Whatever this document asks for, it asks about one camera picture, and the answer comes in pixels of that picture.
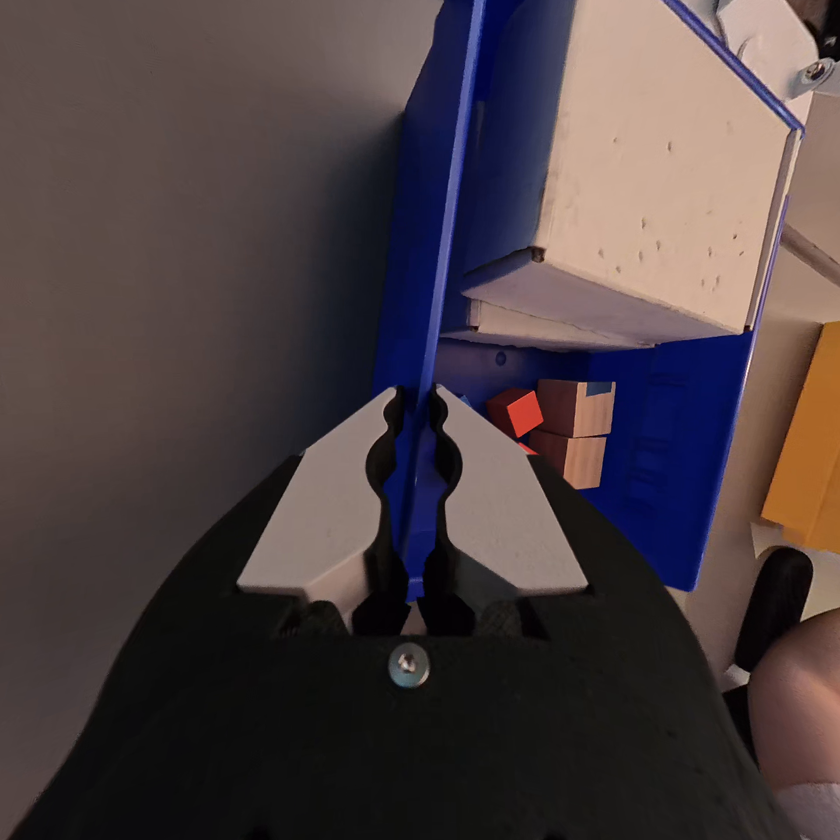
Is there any person's white clothing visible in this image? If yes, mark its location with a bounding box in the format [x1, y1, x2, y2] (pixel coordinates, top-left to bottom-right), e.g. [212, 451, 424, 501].
[784, 777, 840, 840]

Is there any wooden cube with blue sticker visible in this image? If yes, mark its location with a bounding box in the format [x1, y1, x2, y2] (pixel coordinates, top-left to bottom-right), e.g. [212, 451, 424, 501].
[537, 378, 616, 438]

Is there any blue plastic bin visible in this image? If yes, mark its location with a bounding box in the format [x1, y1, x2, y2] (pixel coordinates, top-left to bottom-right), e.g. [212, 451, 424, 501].
[371, 0, 808, 603]

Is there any white cardboard mailer box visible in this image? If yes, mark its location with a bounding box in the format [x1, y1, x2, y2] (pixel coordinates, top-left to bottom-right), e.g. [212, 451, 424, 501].
[441, 298, 657, 352]
[459, 0, 805, 337]

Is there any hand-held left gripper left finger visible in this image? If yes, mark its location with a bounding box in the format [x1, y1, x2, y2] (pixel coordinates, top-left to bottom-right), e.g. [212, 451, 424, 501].
[235, 385, 411, 636]

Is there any yellow plastic bin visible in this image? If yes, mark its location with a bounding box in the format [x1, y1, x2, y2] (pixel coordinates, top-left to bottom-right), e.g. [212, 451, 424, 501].
[761, 320, 840, 555]

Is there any person's right forearm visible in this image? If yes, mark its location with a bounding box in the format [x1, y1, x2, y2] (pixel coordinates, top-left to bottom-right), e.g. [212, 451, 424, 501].
[748, 607, 840, 788]

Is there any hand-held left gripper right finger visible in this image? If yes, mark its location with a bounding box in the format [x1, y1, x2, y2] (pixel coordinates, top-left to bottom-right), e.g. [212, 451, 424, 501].
[419, 384, 590, 636]

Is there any plain wooden cube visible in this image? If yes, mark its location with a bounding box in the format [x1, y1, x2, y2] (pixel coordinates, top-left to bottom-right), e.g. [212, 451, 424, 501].
[528, 430, 607, 491]

